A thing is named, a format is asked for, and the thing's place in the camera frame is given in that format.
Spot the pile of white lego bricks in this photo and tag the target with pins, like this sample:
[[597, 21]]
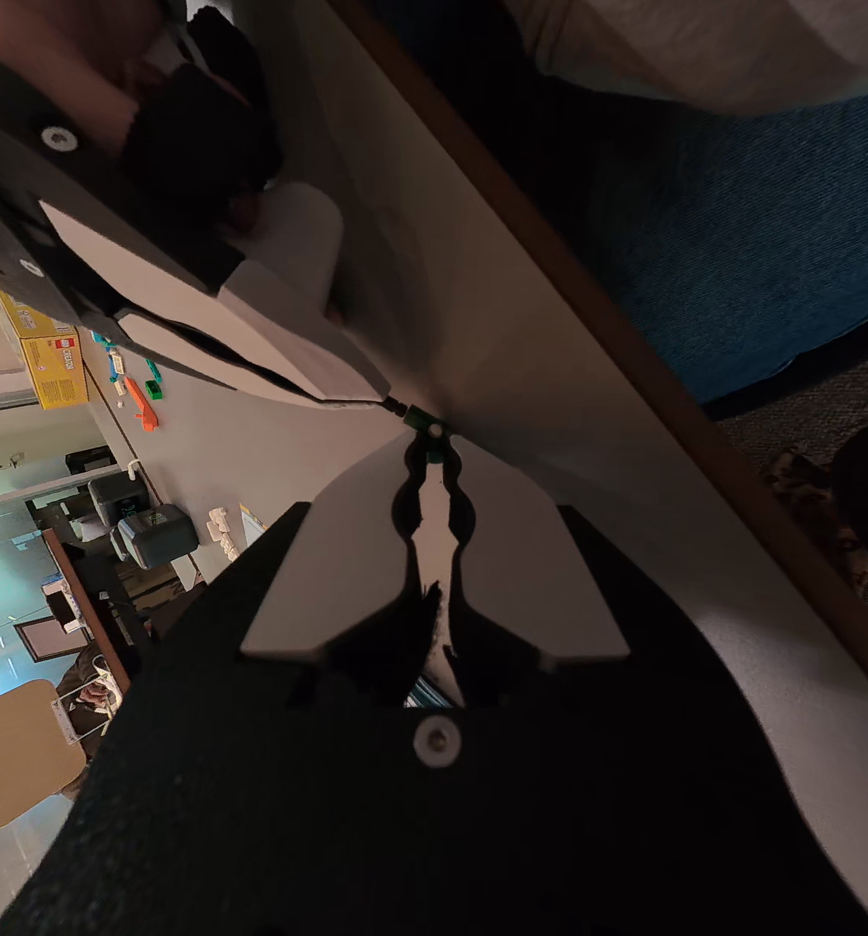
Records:
[[222, 532]]

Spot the black lego pin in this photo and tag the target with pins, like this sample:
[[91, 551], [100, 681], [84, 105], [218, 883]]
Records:
[[395, 407]]

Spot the orange brick separator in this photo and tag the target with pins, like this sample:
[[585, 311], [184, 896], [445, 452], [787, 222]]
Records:
[[141, 406]]

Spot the person's blue jeans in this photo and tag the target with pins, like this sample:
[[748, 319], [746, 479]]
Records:
[[755, 241]]

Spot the teal lego piece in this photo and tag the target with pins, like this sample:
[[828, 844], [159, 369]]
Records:
[[112, 344]]

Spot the person's grey shirt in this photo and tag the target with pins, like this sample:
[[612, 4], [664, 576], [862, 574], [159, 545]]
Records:
[[697, 44]]

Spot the dark green lego connector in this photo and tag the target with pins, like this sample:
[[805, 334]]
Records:
[[423, 428]]

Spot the yellow cardboard box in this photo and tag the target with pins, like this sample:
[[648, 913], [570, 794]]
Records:
[[46, 351]]

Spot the small green lego brick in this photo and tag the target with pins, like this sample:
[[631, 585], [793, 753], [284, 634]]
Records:
[[154, 390]]

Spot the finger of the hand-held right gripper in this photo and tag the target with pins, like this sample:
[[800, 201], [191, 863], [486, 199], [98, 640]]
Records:
[[185, 351], [287, 344]]

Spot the tan chair seat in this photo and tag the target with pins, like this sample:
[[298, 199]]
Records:
[[17, 753]]

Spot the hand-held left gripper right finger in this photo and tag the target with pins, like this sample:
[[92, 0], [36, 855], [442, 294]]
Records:
[[532, 570]]

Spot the lego instruction booklet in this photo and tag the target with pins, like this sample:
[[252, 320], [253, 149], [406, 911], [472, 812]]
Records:
[[252, 520]]

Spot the dark grey hard case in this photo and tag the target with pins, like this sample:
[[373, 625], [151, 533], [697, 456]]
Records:
[[116, 499], [157, 537]]

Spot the person's right hand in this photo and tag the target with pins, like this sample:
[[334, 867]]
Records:
[[61, 51]]

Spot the dark framed board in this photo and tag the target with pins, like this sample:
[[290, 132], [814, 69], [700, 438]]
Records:
[[53, 640]]

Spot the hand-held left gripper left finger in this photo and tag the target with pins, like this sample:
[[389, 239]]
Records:
[[335, 570]]

